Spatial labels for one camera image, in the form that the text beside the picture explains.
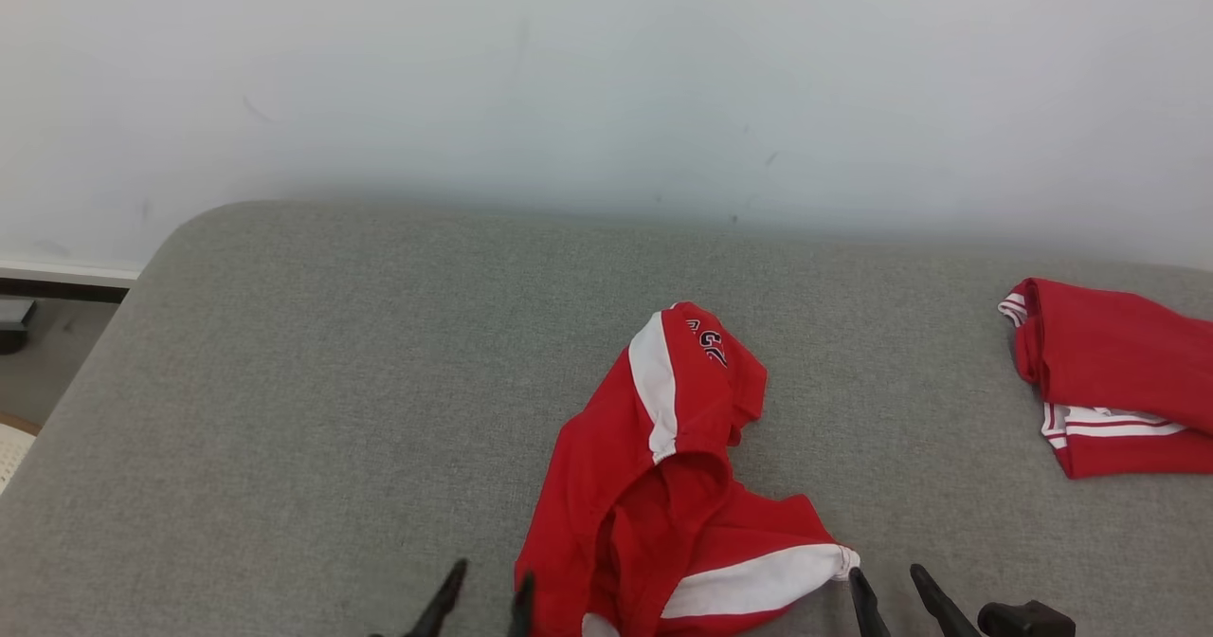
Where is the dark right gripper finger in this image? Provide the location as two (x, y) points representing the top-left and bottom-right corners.
(848, 567), (893, 637)
(910, 563), (983, 637)

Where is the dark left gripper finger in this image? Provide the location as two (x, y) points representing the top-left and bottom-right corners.
(407, 557), (469, 637)
(506, 570), (536, 637)

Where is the red garment with number print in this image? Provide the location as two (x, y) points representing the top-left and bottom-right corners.
(514, 300), (862, 637)

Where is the red garment with striped trim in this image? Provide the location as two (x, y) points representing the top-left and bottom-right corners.
(997, 277), (1213, 481)

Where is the white woven basket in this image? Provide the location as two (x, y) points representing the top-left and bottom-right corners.
(0, 413), (43, 497)

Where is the dark grey floor object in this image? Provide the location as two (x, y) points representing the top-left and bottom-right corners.
(0, 297), (38, 355)

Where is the white wall baseboard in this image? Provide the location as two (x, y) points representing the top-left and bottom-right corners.
(0, 259), (144, 290)

